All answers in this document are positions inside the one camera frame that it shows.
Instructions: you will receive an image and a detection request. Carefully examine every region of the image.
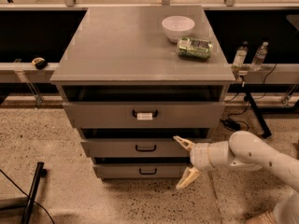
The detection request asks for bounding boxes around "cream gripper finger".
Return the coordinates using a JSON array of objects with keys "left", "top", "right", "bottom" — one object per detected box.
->
[
  {"left": 176, "top": 167, "right": 201, "bottom": 189},
  {"left": 174, "top": 135, "right": 194, "bottom": 151}
]

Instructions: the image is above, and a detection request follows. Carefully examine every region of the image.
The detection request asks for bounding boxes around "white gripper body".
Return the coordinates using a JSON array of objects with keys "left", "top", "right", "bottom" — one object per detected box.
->
[{"left": 190, "top": 143, "right": 213, "bottom": 171}]

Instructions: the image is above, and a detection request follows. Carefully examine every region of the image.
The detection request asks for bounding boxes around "grey drawer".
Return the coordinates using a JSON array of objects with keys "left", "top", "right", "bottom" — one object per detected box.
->
[
  {"left": 80, "top": 128, "right": 213, "bottom": 159},
  {"left": 63, "top": 85, "right": 226, "bottom": 130},
  {"left": 93, "top": 157, "right": 191, "bottom": 179}
]

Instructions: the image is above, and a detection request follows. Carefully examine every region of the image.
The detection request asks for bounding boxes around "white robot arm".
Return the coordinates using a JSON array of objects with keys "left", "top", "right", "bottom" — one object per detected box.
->
[{"left": 174, "top": 131, "right": 299, "bottom": 224}]

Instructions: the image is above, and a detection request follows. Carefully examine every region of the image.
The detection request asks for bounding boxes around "grey top drawer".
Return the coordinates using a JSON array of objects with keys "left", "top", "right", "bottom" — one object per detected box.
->
[{"left": 63, "top": 85, "right": 226, "bottom": 130}]

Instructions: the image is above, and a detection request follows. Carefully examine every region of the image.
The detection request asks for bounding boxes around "grey drawer cabinet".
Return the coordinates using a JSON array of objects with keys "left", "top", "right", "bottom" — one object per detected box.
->
[{"left": 50, "top": 5, "right": 236, "bottom": 181}]

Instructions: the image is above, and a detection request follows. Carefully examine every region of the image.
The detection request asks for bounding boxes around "grey bottom drawer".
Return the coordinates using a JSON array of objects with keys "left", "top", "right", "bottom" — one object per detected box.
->
[{"left": 93, "top": 157, "right": 191, "bottom": 179}]

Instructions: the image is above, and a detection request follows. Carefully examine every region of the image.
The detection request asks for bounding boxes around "black stand leg right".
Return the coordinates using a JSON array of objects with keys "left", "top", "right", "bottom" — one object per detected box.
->
[{"left": 243, "top": 87, "right": 272, "bottom": 138}]

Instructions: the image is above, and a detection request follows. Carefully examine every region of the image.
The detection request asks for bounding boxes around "black stand leg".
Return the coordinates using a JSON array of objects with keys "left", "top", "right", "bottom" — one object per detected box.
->
[
  {"left": 21, "top": 162, "right": 44, "bottom": 224},
  {"left": 243, "top": 87, "right": 272, "bottom": 138}
]

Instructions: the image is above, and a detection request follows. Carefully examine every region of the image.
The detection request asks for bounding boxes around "left clear water bottle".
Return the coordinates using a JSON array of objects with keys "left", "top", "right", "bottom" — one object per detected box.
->
[{"left": 232, "top": 41, "right": 249, "bottom": 70}]

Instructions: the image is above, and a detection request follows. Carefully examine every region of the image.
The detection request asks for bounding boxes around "clear water bottle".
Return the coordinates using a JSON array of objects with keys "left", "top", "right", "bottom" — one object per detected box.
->
[
  {"left": 251, "top": 41, "right": 269, "bottom": 71},
  {"left": 232, "top": 41, "right": 249, "bottom": 70}
]

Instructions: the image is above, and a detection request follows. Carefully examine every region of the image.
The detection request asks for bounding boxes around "green snack packet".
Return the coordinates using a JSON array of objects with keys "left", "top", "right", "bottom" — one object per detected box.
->
[{"left": 178, "top": 37, "right": 213, "bottom": 60}]

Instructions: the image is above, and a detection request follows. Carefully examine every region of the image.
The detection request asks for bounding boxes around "right clear water bottle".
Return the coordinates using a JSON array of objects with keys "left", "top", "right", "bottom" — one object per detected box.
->
[{"left": 251, "top": 41, "right": 269, "bottom": 71}]

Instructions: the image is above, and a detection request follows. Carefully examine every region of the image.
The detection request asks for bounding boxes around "white bowl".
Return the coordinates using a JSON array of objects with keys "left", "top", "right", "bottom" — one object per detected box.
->
[{"left": 162, "top": 16, "right": 195, "bottom": 42}]

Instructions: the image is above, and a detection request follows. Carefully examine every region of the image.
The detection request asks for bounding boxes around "black stand leg left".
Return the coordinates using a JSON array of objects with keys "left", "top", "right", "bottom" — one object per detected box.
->
[{"left": 21, "top": 162, "right": 44, "bottom": 224}]

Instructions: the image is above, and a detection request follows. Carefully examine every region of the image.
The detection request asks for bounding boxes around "black yellow tape measure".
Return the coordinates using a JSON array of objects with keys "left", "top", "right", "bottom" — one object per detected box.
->
[{"left": 32, "top": 57, "right": 48, "bottom": 70}]

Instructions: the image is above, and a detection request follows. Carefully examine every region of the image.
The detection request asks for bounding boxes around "black power adapter with cable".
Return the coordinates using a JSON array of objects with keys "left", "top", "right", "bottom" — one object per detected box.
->
[{"left": 221, "top": 105, "right": 249, "bottom": 132}]

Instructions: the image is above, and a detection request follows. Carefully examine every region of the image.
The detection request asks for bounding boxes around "grey window ledge rail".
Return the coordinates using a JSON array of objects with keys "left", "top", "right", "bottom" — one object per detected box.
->
[{"left": 0, "top": 63, "right": 299, "bottom": 84}]

